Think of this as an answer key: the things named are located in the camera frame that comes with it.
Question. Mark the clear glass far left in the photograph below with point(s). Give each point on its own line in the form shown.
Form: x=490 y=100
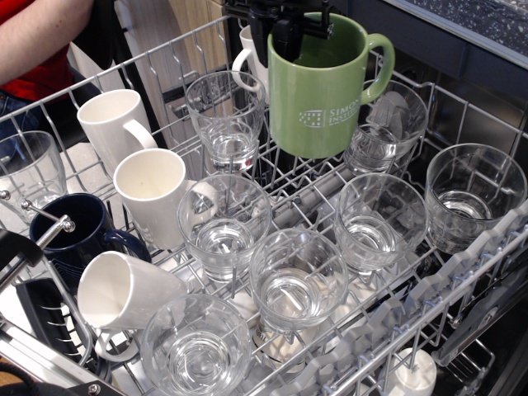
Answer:
x=31 y=169

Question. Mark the clear glass back centre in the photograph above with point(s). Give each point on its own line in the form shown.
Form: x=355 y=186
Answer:
x=227 y=112

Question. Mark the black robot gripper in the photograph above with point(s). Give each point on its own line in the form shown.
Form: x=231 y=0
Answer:
x=288 y=21

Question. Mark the red shirt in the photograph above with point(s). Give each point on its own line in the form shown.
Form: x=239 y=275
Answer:
x=45 y=79

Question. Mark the clear glass front left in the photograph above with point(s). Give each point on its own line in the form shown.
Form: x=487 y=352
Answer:
x=196 y=345

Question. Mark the grey plastic tine row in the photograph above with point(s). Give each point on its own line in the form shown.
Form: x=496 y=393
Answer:
x=396 y=320

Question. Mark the white rack roller wheel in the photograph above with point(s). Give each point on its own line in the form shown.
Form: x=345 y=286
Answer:
x=415 y=374

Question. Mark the dark navy mug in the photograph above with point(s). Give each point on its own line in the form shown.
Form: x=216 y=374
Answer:
x=93 y=234

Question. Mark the white mug centre left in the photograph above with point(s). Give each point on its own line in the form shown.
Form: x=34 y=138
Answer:
x=151 y=184

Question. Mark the white mug front left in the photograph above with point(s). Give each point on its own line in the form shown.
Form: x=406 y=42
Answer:
x=118 y=292

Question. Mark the person forearm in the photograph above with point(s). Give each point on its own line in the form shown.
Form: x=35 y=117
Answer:
x=38 y=32

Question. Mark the clear glass front centre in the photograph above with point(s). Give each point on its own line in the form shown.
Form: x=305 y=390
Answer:
x=298 y=278

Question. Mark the clear glass centre right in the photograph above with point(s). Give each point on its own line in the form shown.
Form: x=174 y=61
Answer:
x=379 y=220

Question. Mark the clear glass back right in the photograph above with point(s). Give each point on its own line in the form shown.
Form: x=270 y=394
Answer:
x=387 y=131

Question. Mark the green ceramic mug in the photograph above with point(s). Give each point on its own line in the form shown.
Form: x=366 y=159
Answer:
x=314 y=101

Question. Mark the clear glass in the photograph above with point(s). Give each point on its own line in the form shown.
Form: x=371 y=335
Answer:
x=469 y=189
x=196 y=345
x=387 y=131
x=227 y=112
x=298 y=278
x=379 y=220
x=222 y=218
x=31 y=169

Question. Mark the white mug at back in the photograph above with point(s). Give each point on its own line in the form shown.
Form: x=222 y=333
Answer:
x=248 y=56

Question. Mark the clear glass far right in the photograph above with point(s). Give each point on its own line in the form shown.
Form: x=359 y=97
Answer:
x=469 y=189

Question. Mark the metal wire dishwasher rack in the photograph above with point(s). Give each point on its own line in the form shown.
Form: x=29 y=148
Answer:
x=303 y=194

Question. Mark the tall white mug left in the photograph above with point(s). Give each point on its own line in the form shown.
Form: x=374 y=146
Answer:
x=116 y=125

